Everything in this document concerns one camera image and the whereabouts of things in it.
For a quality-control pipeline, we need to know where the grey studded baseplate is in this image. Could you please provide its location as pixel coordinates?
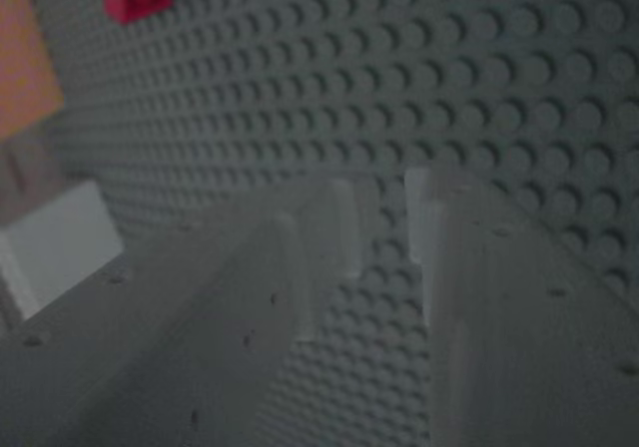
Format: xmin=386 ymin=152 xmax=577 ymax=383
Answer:
xmin=0 ymin=0 xmax=639 ymax=447

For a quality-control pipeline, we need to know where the white plastic brick tower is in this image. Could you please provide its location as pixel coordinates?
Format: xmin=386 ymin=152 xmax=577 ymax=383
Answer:
xmin=0 ymin=180 xmax=125 ymax=321

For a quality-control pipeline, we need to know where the orange plastic brick tower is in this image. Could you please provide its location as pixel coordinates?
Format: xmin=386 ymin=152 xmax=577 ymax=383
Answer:
xmin=0 ymin=0 xmax=66 ymax=142

